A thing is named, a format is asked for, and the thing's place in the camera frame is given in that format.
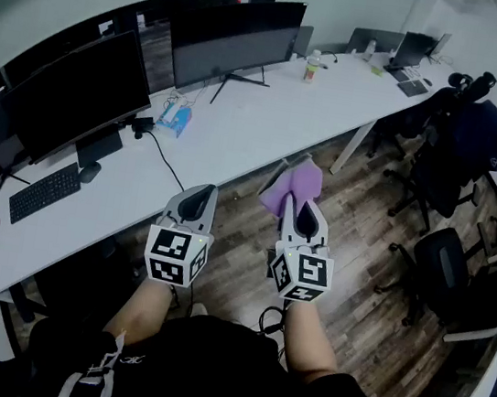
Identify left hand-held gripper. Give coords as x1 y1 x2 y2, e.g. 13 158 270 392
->
140 176 223 290

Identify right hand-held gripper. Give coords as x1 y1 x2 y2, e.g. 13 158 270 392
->
242 146 351 306

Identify purple cloth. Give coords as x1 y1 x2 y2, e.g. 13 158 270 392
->
256 156 327 225

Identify wide black computer monitor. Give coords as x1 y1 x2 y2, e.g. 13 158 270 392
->
159 0 309 117

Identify person's left forearm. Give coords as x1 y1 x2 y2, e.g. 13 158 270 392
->
101 273 177 352

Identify person's right forearm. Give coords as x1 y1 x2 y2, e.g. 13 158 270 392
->
274 298 348 390

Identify black monitor low stand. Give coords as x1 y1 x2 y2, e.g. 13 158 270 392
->
345 25 406 63

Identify small black monitor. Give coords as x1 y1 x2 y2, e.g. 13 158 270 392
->
383 28 440 80

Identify large black monitor square base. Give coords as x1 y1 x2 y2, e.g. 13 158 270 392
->
0 12 163 180

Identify upright monitor showing floor picture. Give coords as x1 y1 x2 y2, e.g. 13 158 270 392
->
124 14 186 100

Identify thin silver monitor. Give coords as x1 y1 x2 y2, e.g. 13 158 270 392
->
428 30 454 63

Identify white desk leg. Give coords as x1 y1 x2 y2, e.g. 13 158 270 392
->
328 114 378 181

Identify clear bottle with label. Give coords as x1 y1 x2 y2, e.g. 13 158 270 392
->
302 48 323 86

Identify blue tissue box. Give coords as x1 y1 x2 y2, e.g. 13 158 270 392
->
153 100 195 142

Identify black power adapter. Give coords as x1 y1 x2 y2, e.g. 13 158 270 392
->
128 113 157 143

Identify black keyboard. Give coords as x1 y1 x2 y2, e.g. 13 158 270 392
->
5 153 86 234

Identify grey keyboard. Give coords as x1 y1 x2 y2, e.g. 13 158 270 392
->
394 76 432 102

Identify person's black shirt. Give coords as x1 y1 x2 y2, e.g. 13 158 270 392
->
0 284 409 397

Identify black office chair with jacket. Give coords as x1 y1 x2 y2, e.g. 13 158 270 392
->
374 81 497 245

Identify black office chair grey backrest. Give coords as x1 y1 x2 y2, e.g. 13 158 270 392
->
369 216 497 343

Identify dark navy jacket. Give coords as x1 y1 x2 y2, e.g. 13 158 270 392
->
446 94 497 175

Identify black headphones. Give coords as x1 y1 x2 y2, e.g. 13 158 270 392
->
445 66 497 107

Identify black partition panel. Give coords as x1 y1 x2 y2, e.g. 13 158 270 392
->
0 0 277 142

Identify black cable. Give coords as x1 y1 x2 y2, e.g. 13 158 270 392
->
137 129 193 192

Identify white cables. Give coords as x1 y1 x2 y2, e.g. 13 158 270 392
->
163 83 207 115

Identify black floor cables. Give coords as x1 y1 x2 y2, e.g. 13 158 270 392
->
255 303 289 338

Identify white left harness strap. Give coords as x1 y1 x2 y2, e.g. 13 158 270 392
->
55 321 128 397

